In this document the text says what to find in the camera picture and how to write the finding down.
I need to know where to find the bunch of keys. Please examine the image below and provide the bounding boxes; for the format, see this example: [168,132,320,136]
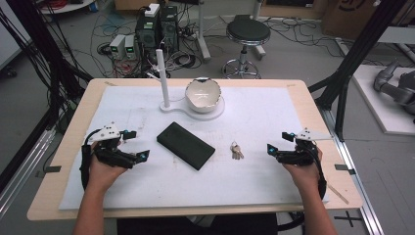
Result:
[229,140,246,162]

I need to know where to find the black computer tower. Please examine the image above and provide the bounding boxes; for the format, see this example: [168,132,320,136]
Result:
[134,12,161,57]
[159,4,180,53]

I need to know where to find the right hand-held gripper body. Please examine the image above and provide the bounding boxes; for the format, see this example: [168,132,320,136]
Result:
[274,127,334,166]

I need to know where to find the left hand-held gripper black cable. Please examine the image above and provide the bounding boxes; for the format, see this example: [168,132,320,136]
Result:
[79,128,102,192]

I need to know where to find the white table mat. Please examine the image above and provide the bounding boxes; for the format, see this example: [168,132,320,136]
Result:
[58,85,330,212]

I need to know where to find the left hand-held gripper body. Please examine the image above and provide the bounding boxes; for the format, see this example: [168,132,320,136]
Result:
[85,121,140,169]

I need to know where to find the person's dark clothed legs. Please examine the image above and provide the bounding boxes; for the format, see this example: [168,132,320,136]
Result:
[115,212,279,235]

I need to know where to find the black rectangular case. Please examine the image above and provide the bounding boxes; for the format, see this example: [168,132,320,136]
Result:
[156,121,216,171]

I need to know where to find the white eggshell-shaped bowl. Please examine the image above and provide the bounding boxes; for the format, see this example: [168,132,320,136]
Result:
[184,76,224,115]

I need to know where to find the black round stool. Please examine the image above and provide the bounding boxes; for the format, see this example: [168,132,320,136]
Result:
[221,14,272,80]

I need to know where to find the right hand-held gripper black cable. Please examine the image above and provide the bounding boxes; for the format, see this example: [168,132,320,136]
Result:
[306,140,328,201]

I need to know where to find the person's right hand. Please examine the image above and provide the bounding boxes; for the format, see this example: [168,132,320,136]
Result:
[282,146,325,194]

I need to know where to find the black metal frame strut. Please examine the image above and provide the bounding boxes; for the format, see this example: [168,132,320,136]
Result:
[307,0,409,142]

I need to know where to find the white stand with post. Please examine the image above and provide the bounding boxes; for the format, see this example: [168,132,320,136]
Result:
[145,48,226,122]

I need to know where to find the aluminium floor rail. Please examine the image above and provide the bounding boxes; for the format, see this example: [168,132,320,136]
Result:
[0,127,57,218]
[319,107,387,235]

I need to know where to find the light wooden table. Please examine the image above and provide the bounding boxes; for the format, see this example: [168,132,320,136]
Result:
[26,77,364,222]

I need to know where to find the tangle of floor cables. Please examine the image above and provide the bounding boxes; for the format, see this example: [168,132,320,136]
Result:
[72,3,205,79]

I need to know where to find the dark tape strip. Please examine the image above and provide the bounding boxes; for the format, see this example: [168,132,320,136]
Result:
[34,164,63,179]
[334,164,357,176]

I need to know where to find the black tape cross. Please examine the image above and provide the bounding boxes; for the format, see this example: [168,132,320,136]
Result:
[334,210,363,229]

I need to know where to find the grey power supply unit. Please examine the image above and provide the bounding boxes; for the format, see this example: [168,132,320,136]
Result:
[123,33,138,61]
[109,33,127,61]

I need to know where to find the thin wooden stick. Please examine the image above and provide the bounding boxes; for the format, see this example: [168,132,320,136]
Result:
[326,183,350,206]

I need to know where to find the cardboard box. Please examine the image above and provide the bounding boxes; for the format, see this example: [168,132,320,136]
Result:
[320,0,381,41]

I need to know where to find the white table leg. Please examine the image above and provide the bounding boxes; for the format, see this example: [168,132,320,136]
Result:
[195,0,212,64]

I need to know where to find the hand-held gripper black cable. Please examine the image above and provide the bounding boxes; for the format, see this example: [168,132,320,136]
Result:
[79,128,102,192]
[306,140,328,201]

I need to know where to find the white platform board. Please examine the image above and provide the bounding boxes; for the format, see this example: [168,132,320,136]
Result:
[351,64,415,137]

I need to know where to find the small white box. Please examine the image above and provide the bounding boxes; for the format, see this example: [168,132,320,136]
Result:
[144,2,161,19]

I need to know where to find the black cable bundle on frame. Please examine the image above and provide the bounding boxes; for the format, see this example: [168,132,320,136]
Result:
[0,0,95,135]

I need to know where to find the person's left hand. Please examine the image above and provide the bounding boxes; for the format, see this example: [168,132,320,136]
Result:
[87,140,129,194]

